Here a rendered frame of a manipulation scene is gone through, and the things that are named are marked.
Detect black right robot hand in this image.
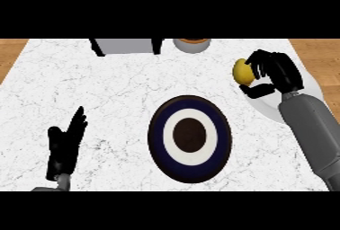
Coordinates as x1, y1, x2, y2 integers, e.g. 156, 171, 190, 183
240, 49, 306, 100

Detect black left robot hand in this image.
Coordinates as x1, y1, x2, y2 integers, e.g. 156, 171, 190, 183
46, 105, 89, 181

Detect yellow lemon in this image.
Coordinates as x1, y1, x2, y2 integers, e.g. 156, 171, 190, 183
232, 57, 258, 86

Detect white plate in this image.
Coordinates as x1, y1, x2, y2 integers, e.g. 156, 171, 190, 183
243, 69, 326, 124

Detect dark blue ringed plate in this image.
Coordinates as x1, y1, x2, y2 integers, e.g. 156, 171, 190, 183
148, 94, 234, 184

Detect grey appliance with black legs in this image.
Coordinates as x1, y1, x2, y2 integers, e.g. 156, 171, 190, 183
88, 39, 164, 58

